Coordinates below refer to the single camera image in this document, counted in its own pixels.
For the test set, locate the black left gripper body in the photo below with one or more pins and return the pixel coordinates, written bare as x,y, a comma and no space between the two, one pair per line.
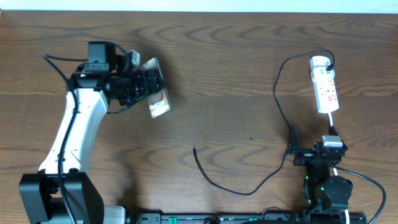
148,86

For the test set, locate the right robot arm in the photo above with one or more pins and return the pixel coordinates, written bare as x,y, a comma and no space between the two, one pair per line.
326,191

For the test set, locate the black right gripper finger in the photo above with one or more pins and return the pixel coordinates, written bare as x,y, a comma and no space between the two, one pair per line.
333,132
294,145

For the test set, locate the white power strip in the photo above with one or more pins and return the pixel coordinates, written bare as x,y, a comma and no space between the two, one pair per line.
324,85

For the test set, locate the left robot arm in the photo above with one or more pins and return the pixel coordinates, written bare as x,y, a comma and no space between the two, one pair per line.
61,190

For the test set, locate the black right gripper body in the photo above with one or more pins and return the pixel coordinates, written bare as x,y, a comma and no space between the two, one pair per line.
305,157

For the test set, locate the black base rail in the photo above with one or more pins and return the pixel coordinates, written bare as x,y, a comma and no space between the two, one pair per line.
269,217

